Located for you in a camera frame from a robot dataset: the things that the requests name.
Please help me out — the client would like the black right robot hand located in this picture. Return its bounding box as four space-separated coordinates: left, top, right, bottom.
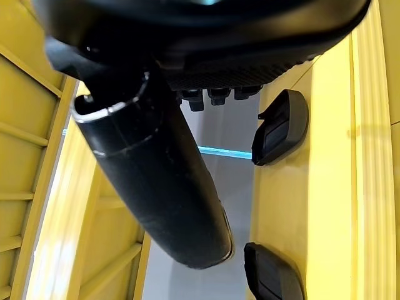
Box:
31 0 370 270

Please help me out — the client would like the yellow metal shelf board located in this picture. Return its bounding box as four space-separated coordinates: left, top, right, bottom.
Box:
246 0 400 300

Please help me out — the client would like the cyan floor tape strip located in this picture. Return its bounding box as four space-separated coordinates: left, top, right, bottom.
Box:
198 145 253 160

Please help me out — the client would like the black sole-shaped part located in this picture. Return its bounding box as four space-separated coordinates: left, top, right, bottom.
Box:
243 241 306 300
251 89 310 168

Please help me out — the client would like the yellow ribbed shelf frame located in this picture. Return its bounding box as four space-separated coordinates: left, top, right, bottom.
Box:
0 0 153 300

